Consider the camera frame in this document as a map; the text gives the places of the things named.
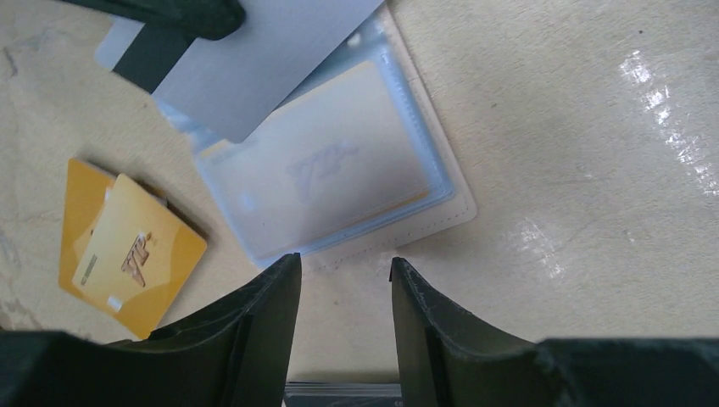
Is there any tan leather card holder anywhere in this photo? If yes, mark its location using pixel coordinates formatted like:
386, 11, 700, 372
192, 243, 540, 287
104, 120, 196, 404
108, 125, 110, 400
158, 6, 477, 270

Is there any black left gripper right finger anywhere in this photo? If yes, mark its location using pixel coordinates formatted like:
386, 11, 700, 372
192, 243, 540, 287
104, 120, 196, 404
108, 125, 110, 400
390, 257, 718, 406

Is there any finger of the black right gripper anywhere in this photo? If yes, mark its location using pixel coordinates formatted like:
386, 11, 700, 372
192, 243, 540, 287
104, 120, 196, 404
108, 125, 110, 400
67, 0, 246, 41

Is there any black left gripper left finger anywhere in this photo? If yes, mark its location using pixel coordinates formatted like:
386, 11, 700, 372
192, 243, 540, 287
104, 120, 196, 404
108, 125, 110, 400
1, 254, 302, 406

